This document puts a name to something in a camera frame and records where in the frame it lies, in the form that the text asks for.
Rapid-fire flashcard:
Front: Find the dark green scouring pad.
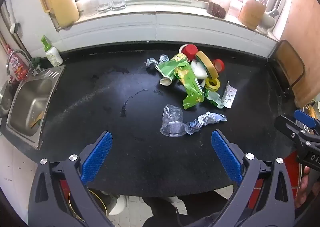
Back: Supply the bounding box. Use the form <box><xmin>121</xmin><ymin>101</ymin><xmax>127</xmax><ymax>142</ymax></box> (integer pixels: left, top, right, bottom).
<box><xmin>31</xmin><ymin>57</ymin><xmax>47</xmax><ymax>67</ymax></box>

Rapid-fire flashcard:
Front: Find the steel faucet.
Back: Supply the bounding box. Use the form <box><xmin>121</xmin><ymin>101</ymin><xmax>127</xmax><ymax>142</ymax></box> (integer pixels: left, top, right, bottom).
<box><xmin>6</xmin><ymin>49</ymin><xmax>44</xmax><ymax>77</ymax></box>

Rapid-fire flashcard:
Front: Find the stainless steel sink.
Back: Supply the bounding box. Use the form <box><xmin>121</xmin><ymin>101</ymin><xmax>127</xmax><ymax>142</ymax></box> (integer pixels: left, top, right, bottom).
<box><xmin>5</xmin><ymin>65</ymin><xmax>66</xmax><ymax>151</ymax></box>

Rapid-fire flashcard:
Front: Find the black bin with gold rim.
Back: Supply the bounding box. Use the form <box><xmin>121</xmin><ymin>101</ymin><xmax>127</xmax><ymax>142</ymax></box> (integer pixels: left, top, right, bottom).
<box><xmin>67</xmin><ymin>188</ymin><xmax>108</xmax><ymax>222</ymax></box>

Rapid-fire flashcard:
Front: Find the yellow tape roll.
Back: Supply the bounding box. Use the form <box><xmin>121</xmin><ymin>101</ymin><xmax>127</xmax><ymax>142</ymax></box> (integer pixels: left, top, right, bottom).
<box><xmin>205</xmin><ymin>78</ymin><xmax>221</xmax><ymax>92</ymax></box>

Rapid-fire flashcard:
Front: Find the wooden cutting board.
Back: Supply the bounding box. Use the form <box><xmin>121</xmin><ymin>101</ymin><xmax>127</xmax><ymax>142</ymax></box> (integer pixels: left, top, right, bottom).
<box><xmin>278</xmin><ymin>0</ymin><xmax>320</xmax><ymax>107</ymax></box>

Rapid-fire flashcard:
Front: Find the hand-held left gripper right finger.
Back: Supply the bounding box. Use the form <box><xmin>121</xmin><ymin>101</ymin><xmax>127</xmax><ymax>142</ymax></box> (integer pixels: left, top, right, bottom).
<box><xmin>211</xmin><ymin>129</ymin><xmax>295</xmax><ymax>227</ymax></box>

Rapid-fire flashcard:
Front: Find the small green torn wrapper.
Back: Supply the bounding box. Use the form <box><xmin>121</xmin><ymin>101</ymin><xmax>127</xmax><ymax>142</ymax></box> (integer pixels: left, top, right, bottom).
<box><xmin>203</xmin><ymin>88</ymin><xmax>225</xmax><ymax>109</ymax></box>

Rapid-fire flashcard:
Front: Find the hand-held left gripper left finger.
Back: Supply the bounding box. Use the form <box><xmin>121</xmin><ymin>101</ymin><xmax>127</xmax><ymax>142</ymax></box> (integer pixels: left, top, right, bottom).
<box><xmin>28</xmin><ymin>131</ymin><xmax>113</xmax><ymax>227</ymax></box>

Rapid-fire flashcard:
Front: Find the stone mortar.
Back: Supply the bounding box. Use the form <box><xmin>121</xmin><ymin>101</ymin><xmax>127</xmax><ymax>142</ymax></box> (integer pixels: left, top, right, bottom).
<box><xmin>260</xmin><ymin>9</ymin><xmax>280</xmax><ymax>29</ymax></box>

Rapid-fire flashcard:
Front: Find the clear drinking glass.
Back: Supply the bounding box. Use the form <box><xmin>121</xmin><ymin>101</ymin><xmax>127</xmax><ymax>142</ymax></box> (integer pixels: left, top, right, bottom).
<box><xmin>110</xmin><ymin>0</ymin><xmax>126</xmax><ymax>11</ymax></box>
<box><xmin>96</xmin><ymin>0</ymin><xmax>112</xmax><ymax>13</ymax></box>

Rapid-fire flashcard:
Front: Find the person's right hand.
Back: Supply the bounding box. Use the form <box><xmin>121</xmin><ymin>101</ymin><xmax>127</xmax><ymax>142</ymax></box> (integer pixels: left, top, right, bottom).
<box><xmin>294</xmin><ymin>167</ymin><xmax>316</xmax><ymax>209</ymax></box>

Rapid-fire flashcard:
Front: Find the clear jar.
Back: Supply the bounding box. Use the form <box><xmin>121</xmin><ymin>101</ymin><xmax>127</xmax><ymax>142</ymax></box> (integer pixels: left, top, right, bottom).
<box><xmin>81</xmin><ymin>0</ymin><xmax>98</xmax><ymax>16</ymax></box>

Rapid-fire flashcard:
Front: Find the white soap bottle green pump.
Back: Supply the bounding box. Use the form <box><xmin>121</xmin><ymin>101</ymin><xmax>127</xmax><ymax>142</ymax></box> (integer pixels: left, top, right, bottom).
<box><xmin>41</xmin><ymin>35</ymin><xmax>64</xmax><ymax>67</ymax></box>

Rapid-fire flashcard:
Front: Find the red printed packet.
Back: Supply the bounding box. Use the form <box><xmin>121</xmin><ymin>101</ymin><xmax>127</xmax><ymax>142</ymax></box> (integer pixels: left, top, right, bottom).
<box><xmin>9</xmin><ymin>56</ymin><xmax>29</xmax><ymax>82</ymax></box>

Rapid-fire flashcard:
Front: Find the bamboo utensil holder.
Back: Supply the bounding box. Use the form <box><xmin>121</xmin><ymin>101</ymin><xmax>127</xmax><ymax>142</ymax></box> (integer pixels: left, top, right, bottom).
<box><xmin>238</xmin><ymin>0</ymin><xmax>267</xmax><ymax>30</ymax></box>

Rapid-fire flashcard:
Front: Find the green snack bag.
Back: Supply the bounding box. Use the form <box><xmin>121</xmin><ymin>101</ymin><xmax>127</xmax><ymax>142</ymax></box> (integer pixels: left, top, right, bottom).
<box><xmin>155</xmin><ymin>53</ymin><xmax>188</xmax><ymax>80</ymax></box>

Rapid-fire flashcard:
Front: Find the silver blister pack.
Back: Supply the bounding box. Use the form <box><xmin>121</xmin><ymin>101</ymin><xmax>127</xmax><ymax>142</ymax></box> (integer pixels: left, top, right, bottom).
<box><xmin>220</xmin><ymin>81</ymin><xmax>237</xmax><ymax>109</ymax></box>

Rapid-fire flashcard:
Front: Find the clear plastic cup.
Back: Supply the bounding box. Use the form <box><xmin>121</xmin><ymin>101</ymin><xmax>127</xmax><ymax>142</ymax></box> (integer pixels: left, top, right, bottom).
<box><xmin>160</xmin><ymin>104</ymin><xmax>188</xmax><ymax>137</ymax></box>

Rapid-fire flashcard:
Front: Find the wooden spoon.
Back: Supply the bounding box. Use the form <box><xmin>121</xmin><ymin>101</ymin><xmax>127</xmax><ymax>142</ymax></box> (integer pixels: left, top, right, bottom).
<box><xmin>29</xmin><ymin>111</ymin><xmax>45</xmax><ymax>127</ymax></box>

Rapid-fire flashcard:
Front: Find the jar of red beans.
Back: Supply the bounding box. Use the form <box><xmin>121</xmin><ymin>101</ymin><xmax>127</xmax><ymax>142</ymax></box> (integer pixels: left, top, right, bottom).
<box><xmin>207</xmin><ymin>0</ymin><xmax>227</xmax><ymax>19</ymax></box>

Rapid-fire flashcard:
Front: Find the red cabinet front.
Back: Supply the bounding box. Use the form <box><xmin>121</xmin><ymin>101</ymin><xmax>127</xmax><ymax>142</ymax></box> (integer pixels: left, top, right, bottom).
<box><xmin>284</xmin><ymin>153</ymin><xmax>304</xmax><ymax>190</ymax></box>

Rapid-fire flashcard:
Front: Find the red plastic cup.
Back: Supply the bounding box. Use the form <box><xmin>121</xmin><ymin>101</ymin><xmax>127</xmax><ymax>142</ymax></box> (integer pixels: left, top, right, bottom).
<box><xmin>179</xmin><ymin>44</ymin><xmax>199</xmax><ymax>62</ymax></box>

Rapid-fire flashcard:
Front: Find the white plastic container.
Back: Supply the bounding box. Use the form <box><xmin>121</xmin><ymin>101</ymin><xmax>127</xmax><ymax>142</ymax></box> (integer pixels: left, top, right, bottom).
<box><xmin>109</xmin><ymin>194</ymin><xmax>127</xmax><ymax>215</ymax></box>

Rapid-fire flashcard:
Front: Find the large foil wrapper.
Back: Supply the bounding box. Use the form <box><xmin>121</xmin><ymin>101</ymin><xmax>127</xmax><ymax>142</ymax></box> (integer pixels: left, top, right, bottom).
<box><xmin>186</xmin><ymin>111</ymin><xmax>227</xmax><ymax>135</ymax></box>

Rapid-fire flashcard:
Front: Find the tan masking tape roll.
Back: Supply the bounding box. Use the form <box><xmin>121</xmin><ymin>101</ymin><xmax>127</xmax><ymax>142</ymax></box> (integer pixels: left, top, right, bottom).
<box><xmin>195</xmin><ymin>51</ymin><xmax>219</xmax><ymax>80</ymax></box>

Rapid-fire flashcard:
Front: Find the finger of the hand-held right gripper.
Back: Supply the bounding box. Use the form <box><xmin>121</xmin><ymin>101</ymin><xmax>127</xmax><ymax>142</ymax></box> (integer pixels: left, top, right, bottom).
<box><xmin>294</xmin><ymin>110</ymin><xmax>320</xmax><ymax>131</ymax></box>
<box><xmin>274</xmin><ymin>115</ymin><xmax>305</xmax><ymax>140</ymax></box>

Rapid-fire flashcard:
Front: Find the green cartoon carton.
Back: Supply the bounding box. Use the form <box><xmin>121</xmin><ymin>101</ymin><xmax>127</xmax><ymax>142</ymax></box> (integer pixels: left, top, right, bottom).
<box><xmin>176</xmin><ymin>63</ymin><xmax>204</xmax><ymax>110</ymax></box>

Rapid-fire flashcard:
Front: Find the red lid plastic jar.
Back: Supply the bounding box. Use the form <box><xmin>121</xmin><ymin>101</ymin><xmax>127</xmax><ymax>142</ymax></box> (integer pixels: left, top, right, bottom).
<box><xmin>226</xmin><ymin>0</ymin><xmax>242</xmax><ymax>17</ymax></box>

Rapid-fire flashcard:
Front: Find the steel basin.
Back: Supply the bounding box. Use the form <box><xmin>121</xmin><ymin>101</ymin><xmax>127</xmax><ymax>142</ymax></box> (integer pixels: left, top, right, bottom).
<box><xmin>0</xmin><ymin>81</ymin><xmax>14</xmax><ymax>117</ymax></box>

